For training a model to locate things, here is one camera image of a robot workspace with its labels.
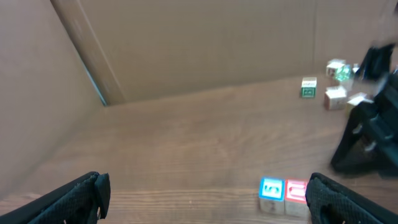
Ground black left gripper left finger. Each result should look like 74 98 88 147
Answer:
1 172 110 224

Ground top white ball block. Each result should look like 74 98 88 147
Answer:
326 58 346 77

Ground red letter U block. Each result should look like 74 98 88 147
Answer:
284 179 310 220

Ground green letter L block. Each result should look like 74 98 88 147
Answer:
335 64 351 82

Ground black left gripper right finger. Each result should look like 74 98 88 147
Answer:
305 172 397 224

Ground white butterfly block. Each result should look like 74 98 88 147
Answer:
324 86 347 110

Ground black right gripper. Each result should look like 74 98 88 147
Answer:
331 43 397 174

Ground green letter B block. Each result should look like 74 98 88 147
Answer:
300 77 317 98

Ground blue number 5 block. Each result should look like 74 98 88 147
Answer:
258 177 285 215

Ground yellow letter S block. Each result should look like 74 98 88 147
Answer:
345 92 373 117

